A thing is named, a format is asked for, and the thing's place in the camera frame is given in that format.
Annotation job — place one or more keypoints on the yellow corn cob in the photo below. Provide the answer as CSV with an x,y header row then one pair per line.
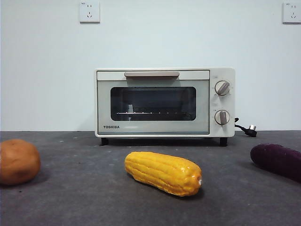
x,y
162,173

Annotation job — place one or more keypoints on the purple eggplant with green stem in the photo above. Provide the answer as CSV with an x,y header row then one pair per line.
x,y
275,159

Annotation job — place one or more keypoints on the white wall socket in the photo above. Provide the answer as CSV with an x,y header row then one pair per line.
x,y
89,11
292,13

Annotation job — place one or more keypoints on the white Toshiba toaster oven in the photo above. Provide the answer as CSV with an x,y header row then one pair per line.
x,y
225,73

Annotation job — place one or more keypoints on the beige oven knob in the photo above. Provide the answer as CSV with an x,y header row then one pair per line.
x,y
222,117
223,88

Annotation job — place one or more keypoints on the brown potato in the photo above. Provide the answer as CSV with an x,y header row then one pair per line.
x,y
18,162

